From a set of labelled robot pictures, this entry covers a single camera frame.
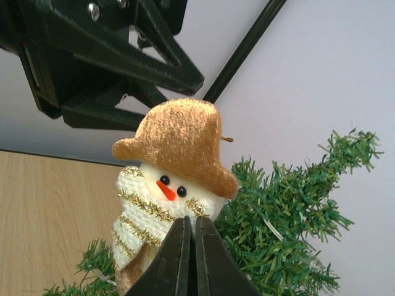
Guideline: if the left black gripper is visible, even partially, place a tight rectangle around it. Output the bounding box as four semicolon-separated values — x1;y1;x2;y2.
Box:
1;1;204;130

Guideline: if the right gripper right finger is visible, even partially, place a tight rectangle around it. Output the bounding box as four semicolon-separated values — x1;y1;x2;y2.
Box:
195;217;261;296

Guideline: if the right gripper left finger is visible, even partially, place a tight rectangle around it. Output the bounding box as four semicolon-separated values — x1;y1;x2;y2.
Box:
127;216;191;296

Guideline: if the small green christmas tree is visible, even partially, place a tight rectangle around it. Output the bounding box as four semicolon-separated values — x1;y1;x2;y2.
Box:
44;130;381;295

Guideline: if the clear string light garland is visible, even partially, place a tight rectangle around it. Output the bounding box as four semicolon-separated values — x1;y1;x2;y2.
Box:
93;210;320;280

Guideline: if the brown round doll ornament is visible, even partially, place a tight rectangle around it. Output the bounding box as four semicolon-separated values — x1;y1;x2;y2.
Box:
112;98;239;295

